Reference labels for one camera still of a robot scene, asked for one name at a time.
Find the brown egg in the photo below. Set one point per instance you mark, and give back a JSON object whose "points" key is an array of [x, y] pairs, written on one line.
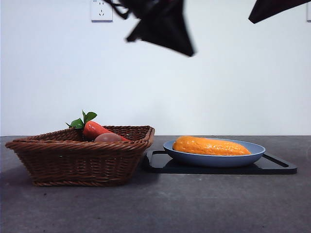
{"points": [[108, 138]]}

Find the blue round plate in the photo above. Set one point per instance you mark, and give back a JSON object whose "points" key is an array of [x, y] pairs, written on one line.
{"points": [[213, 160]]}

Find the yellow-orange corn cob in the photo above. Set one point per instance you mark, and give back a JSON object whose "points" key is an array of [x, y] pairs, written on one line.
{"points": [[211, 145]]}

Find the white wall switch plate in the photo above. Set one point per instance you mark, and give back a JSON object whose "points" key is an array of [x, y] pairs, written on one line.
{"points": [[308, 13]]}

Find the brown woven wicker basket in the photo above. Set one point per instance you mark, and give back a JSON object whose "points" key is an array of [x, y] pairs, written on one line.
{"points": [[73, 160]]}

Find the orange carrot with green leaves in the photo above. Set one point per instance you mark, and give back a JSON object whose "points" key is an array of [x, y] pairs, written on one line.
{"points": [[93, 128]]}

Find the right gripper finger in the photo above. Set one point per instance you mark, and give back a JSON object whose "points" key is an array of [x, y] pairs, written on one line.
{"points": [[274, 8]]}

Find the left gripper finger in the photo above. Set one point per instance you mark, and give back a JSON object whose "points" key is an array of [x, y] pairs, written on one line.
{"points": [[142, 30], [177, 34]]}

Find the white wall power socket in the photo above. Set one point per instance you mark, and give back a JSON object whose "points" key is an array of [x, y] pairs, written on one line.
{"points": [[102, 12]]}

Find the black rectangular tray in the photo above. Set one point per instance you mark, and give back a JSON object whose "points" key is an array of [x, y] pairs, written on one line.
{"points": [[279, 168]]}

